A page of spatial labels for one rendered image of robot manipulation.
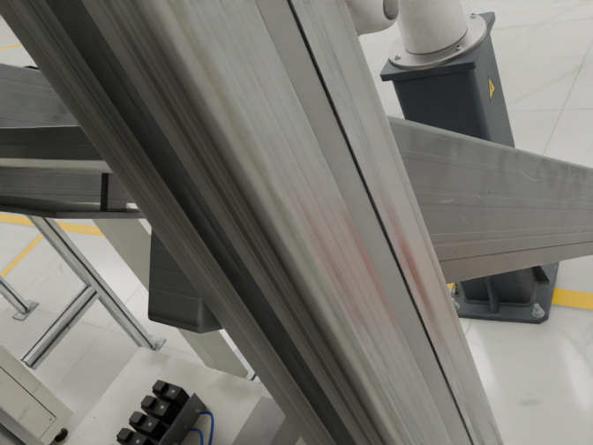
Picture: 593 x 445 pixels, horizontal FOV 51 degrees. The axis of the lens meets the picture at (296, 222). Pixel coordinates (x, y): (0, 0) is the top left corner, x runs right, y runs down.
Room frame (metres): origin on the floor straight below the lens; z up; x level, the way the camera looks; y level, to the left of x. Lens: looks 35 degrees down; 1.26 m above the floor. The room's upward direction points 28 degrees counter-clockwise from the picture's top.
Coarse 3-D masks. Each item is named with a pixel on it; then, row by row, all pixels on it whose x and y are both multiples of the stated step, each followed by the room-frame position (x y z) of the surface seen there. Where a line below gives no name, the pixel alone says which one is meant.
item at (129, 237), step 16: (96, 224) 1.17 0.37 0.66; (112, 224) 1.13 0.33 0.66; (128, 224) 1.15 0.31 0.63; (112, 240) 1.16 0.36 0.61; (128, 240) 1.14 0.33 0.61; (144, 240) 1.16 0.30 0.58; (128, 256) 1.15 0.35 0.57; (144, 256) 1.14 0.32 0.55; (144, 272) 1.13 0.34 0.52; (192, 336) 1.14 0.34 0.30; (208, 336) 1.15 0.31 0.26; (208, 352) 1.13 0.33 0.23; (224, 352) 1.15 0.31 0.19; (240, 352) 1.31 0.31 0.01; (224, 368) 1.14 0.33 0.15; (240, 368) 1.16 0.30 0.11
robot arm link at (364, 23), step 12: (348, 0) 0.87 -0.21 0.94; (360, 0) 0.87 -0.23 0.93; (372, 0) 0.87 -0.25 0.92; (384, 0) 0.88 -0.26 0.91; (396, 0) 0.90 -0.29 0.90; (360, 12) 0.88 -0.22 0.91; (372, 12) 0.87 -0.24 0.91; (384, 12) 0.88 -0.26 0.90; (396, 12) 0.89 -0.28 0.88; (360, 24) 0.90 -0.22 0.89; (372, 24) 0.88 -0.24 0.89; (384, 24) 0.88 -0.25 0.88
